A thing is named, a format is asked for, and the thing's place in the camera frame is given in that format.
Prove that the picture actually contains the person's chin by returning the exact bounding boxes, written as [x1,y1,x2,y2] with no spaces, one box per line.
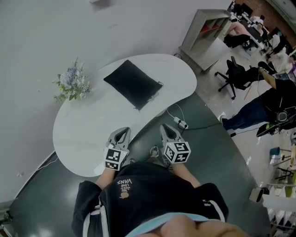
[141,215,250,237]

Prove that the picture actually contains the person's left forearm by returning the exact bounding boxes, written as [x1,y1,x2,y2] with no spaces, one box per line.
[95,168,115,188]

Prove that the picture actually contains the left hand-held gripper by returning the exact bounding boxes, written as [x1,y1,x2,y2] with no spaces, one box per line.
[103,126,131,171]

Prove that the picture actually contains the light blue face mask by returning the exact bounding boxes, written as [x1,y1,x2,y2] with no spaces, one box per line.
[131,212,209,237]

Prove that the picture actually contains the grey wooden shelf unit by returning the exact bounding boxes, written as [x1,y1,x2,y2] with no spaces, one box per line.
[178,9,232,74]

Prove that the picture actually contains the person's right forearm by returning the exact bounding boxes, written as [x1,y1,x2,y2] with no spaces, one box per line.
[172,162,201,188]

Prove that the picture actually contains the person's black shirt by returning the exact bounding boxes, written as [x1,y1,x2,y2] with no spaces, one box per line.
[71,162,229,237]

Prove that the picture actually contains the white handheld device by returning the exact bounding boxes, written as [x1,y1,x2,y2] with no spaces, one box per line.
[249,187,264,203]

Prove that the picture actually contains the thin white floor cable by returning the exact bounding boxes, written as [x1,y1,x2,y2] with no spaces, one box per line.
[30,157,58,174]

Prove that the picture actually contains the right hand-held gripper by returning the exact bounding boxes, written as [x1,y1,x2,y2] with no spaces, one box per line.
[160,124,192,164]

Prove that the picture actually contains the black office chair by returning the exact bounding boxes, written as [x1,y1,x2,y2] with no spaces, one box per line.
[214,56,253,100]

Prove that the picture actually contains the black floor cable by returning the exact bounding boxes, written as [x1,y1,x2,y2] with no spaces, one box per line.
[180,121,222,137]

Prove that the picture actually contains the person's grey shoe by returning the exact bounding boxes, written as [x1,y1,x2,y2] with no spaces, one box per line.
[149,145,160,158]

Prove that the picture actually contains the white power strip cable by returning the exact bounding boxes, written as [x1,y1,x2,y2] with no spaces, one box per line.
[166,103,185,121]

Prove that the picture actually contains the black fabric pouch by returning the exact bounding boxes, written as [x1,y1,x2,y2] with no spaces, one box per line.
[103,59,164,112]

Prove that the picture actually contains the blue and white flower bouquet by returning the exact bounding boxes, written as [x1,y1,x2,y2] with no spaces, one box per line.
[52,57,95,102]

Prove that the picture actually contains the white power strip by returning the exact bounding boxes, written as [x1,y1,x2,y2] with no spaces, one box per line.
[173,117,189,129]

